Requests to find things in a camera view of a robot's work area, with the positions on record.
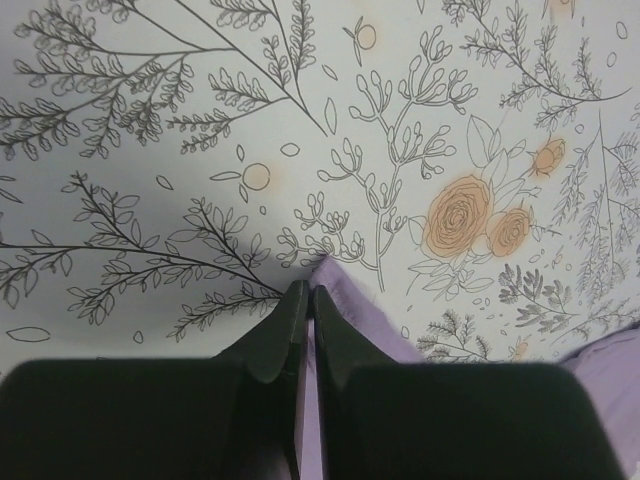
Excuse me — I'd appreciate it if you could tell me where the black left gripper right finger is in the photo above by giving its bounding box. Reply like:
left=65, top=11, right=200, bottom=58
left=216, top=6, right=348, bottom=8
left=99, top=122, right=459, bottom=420
left=313, top=286, right=623, bottom=479

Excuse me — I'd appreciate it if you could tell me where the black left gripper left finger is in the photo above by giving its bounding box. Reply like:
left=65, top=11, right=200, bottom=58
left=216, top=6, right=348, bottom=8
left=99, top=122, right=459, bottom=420
left=1, top=281, right=308, bottom=479

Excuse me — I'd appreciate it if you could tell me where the purple t shirt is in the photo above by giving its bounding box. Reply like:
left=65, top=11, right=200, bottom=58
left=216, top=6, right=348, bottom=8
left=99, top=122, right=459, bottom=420
left=310, top=258, right=639, bottom=479

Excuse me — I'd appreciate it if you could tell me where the floral table mat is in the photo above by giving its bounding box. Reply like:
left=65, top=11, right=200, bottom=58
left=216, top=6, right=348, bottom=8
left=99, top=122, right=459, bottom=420
left=1, top=1, right=639, bottom=371

